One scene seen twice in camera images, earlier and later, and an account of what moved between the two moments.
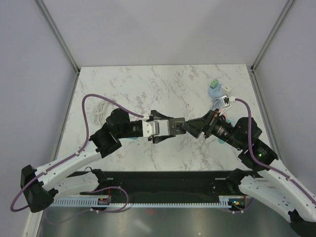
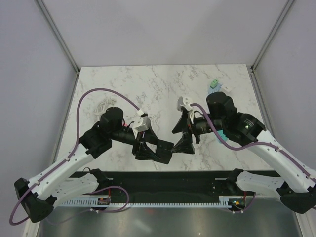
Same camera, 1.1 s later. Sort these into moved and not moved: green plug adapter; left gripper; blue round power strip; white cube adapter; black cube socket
Moved: left gripper; black cube socket
Not moved: blue round power strip; white cube adapter; green plug adapter
